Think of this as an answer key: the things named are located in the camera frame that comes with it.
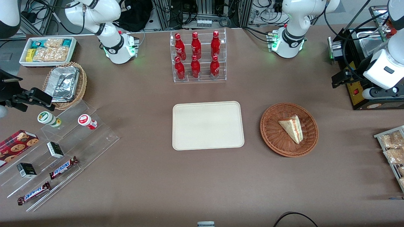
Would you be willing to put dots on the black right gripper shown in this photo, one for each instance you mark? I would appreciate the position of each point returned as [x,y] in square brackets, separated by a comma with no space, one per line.
[7,89]

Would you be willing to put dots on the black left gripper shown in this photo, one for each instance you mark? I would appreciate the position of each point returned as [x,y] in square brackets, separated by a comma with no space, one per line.
[359,71]

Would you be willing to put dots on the triangle sandwich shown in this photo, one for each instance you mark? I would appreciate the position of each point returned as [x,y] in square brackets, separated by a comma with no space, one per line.
[292,127]

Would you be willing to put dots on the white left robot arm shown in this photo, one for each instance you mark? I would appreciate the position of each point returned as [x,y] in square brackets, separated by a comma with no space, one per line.
[293,19]

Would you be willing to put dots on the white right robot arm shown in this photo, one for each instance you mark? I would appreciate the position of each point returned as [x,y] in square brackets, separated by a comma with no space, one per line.
[116,47]

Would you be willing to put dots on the silver foil tray stack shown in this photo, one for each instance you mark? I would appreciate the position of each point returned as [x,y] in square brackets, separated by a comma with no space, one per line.
[61,83]

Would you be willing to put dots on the light tan wicker basket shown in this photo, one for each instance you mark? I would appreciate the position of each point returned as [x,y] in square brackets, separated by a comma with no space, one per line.
[82,85]

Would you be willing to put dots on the brown round wicker basket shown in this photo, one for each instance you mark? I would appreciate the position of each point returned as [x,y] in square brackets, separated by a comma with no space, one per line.
[274,135]

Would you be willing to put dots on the tray of packaged snacks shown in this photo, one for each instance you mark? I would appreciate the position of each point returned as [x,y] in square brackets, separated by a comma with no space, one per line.
[389,170]

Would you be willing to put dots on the cream plastic tray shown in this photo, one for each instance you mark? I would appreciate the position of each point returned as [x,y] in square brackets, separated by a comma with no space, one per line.
[208,126]

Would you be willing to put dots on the green lid white cup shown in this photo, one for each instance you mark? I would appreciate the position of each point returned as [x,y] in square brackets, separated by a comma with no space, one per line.
[47,118]

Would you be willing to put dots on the black metal appliance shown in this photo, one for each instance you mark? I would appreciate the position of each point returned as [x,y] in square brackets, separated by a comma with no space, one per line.
[359,104]

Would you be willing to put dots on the white rectangular snack box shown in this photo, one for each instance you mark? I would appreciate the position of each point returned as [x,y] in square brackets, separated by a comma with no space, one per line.
[22,60]

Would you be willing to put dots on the yellow snack packet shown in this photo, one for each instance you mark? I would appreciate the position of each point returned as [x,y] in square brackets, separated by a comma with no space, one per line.
[30,55]

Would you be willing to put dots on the red plaid cookie box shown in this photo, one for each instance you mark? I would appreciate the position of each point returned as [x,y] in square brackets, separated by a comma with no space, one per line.
[15,145]

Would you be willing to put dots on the clear cracker bag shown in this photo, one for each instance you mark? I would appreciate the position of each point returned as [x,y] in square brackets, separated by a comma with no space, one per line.
[53,43]
[50,54]

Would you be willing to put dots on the small black box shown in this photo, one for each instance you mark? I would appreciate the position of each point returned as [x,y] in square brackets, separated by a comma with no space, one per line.
[26,170]
[55,149]

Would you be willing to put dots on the teal snack packet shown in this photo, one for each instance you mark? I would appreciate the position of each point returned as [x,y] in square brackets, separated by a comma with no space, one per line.
[67,43]
[37,44]

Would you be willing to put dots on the red lid white cup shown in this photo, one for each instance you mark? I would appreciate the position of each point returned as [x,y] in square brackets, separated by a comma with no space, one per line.
[86,121]

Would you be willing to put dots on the brown Snickers bar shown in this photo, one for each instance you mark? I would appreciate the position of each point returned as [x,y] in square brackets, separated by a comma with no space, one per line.
[64,167]
[34,193]

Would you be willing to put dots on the clear acrylic step display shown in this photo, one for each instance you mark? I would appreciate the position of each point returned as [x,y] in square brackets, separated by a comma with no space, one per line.
[91,145]

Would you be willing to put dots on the clear bag of crackers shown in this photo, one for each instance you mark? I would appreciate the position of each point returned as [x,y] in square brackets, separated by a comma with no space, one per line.
[394,156]
[391,140]

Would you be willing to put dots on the red cola bottle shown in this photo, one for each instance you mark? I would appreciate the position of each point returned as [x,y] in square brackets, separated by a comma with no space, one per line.
[215,44]
[214,68]
[180,47]
[195,68]
[179,70]
[196,45]

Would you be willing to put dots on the clear acrylic bottle rack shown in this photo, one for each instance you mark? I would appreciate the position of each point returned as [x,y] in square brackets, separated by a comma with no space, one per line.
[203,79]

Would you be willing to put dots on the black bag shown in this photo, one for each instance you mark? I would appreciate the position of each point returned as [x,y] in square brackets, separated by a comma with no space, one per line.
[135,15]

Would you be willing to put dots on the small grey block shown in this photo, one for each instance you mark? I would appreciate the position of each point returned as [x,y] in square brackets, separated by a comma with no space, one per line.
[205,224]

